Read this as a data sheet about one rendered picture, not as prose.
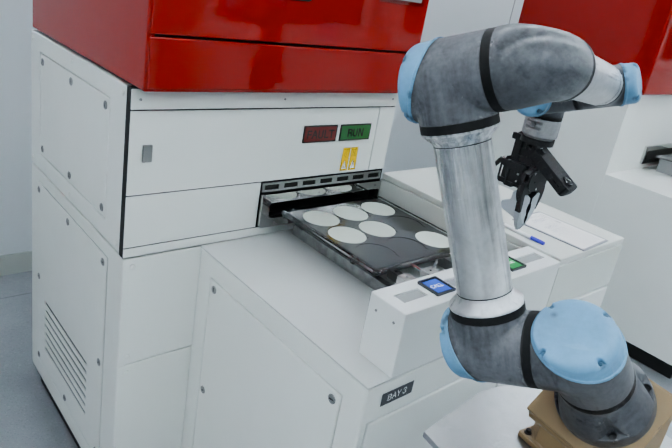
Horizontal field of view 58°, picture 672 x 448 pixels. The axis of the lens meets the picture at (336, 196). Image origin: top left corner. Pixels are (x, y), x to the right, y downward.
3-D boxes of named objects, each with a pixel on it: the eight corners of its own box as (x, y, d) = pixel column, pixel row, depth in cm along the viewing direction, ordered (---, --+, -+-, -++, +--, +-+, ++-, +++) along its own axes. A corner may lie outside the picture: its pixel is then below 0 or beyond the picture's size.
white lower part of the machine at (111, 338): (30, 380, 217) (29, 161, 189) (230, 324, 270) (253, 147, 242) (108, 525, 169) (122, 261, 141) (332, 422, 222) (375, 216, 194)
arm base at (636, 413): (676, 390, 95) (668, 361, 89) (621, 468, 92) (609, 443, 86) (590, 342, 107) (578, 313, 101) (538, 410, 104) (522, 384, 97)
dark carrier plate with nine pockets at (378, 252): (287, 213, 164) (287, 211, 163) (378, 199, 186) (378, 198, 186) (375, 271, 140) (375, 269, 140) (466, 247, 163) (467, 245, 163)
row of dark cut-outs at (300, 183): (260, 191, 161) (261, 182, 160) (378, 177, 190) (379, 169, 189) (262, 192, 161) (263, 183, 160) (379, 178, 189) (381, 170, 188)
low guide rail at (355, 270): (291, 233, 170) (293, 223, 169) (297, 232, 171) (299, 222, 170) (424, 325, 136) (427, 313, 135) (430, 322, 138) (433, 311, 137)
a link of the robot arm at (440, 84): (535, 406, 89) (483, 27, 78) (441, 391, 98) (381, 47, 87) (556, 365, 99) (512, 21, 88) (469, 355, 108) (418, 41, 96)
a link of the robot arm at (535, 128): (568, 121, 130) (548, 123, 125) (562, 142, 132) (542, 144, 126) (538, 112, 135) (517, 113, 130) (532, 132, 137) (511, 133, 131)
